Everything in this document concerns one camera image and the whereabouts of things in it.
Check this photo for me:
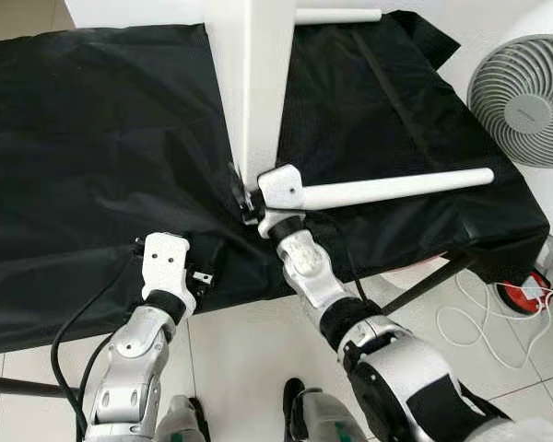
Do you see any white floor cable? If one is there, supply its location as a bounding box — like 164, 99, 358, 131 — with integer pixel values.
435, 272, 553, 371

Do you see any black tablecloth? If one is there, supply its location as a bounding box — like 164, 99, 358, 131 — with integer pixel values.
0, 9, 549, 355

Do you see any grey robot left foot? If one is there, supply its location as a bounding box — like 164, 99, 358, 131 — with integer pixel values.
157, 394, 213, 442

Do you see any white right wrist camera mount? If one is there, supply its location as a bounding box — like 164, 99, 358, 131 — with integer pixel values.
255, 164, 305, 238

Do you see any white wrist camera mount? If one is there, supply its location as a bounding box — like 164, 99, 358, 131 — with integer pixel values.
140, 232, 196, 319
255, 164, 305, 238

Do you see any small red object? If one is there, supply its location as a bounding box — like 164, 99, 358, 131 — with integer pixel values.
496, 269, 553, 316

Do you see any white plastic children table top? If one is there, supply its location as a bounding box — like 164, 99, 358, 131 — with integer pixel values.
203, 0, 298, 190

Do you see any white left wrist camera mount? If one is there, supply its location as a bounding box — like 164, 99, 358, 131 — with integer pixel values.
140, 232, 196, 319

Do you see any white electric fan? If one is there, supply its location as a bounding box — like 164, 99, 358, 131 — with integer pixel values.
447, 0, 553, 273

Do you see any white plastic table leg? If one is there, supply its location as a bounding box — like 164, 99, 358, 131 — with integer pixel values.
295, 7, 383, 25
300, 168, 496, 211

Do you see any pink plastic stool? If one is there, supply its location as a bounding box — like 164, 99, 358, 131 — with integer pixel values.
387, 256, 453, 277

